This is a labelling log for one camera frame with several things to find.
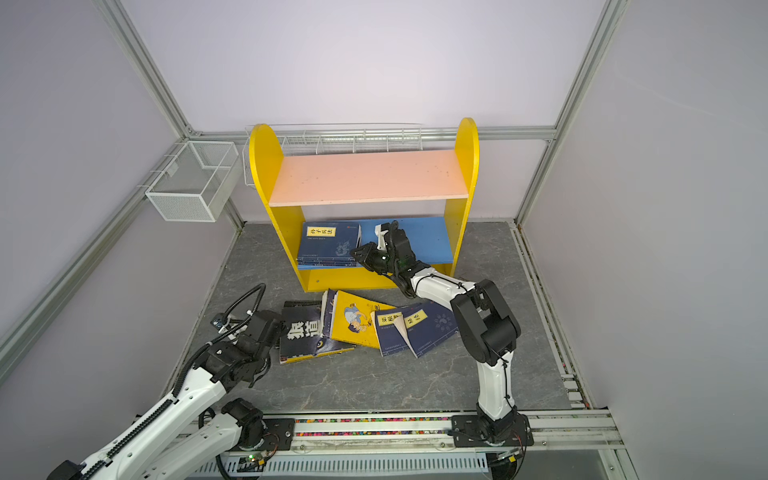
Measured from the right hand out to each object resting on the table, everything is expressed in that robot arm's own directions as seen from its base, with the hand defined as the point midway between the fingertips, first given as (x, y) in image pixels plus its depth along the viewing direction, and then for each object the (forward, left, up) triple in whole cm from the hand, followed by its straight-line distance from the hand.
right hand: (349, 254), depth 88 cm
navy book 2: (-18, -13, -14) cm, 26 cm away
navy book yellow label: (+6, +7, -2) cm, 9 cm away
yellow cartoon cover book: (-16, -1, -10) cm, 19 cm away
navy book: (-14, -23, -16) cm, 32 cm away
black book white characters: (-20, +13, -12) cm, 27 cm away
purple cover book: (-16, +5, -7) cm, 18 cm away
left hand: (-21, +20, -6) cm, 30 cm away
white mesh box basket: (+25, +54, +8) cm, 60 cm away
